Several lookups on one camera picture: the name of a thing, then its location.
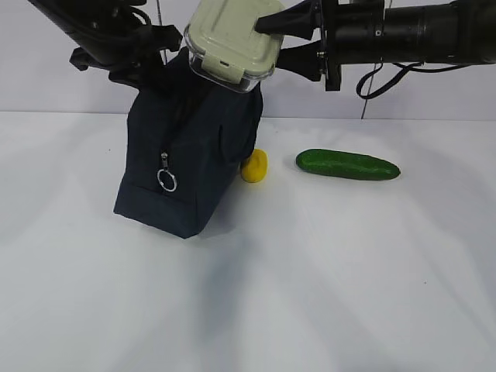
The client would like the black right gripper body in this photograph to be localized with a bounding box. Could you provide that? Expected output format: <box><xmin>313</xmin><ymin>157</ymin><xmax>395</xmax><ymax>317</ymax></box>
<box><xmin>315</xmin><ymin>1</ymin><xmax>385</xmax><ymax>91</ymax></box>

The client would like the navy blue lunch bag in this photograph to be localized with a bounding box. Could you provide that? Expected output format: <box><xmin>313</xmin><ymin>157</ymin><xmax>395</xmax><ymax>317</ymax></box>
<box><xmin>113</xmin><ymin>48</ymin><xmax>264</xmax><ymax>239</ymax></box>

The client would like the yellow lemon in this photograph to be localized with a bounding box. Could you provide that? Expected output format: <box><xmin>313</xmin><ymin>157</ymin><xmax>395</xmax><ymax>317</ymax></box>
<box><xmin>240</xmin><ymin>149</ymin><xmax>268</xmax><ymax>183</ymax></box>

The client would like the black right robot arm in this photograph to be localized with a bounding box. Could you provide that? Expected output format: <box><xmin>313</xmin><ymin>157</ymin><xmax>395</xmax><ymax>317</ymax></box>
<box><xmin>255</xmin><ymin>1</ymin><xmax>495</xmax><ymax>99</ymax></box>

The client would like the green lidded glass container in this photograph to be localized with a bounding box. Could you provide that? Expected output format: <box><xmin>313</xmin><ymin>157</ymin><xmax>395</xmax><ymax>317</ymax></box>
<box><xmin>184</xmin><ymin>0</ymin><xmax>284</xmax><ymax>93</ymax></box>

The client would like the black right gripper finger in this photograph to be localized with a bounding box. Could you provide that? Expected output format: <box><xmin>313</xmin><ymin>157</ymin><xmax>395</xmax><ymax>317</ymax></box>
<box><xmin>254</xmin><ymin>0</ymin><xmax>316</xmax><ymax>40</ymax></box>
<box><xmin>277</xmin><ymin>41</ymin><xmax>323</xmax><ymax>82</ymax></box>

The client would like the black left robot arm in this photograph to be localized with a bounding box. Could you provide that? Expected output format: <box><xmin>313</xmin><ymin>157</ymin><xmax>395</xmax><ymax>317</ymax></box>
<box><xmin>31</xmin><ymin>1</ymin><xmax>182</xmax><ymax>89</ymax></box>

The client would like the dark green cucumber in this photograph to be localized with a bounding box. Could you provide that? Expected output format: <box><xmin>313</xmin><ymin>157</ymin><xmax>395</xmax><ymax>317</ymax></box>
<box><xmin>295</xmin><ymin>149</ymin><xmax>401</xmax><ymax>181</ymax></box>

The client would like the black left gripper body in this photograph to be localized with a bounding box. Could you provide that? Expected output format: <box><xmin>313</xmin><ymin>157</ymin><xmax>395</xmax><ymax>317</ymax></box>
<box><xmin>70</xmin><ymin>25</ymin><xmax>182</xmax><ymax>88</ymax></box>

